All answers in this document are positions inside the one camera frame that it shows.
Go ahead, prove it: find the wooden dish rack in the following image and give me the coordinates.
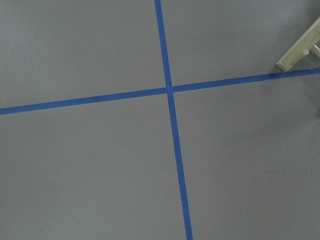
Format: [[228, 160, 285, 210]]
[[276, 17, 320, 72]]

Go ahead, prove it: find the long blue tape strip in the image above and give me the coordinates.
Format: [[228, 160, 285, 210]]
[[154, 0, 194, 240]]

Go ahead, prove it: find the crossing blue tape strip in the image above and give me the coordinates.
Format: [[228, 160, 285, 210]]
[[0, 67, 320, 115]]

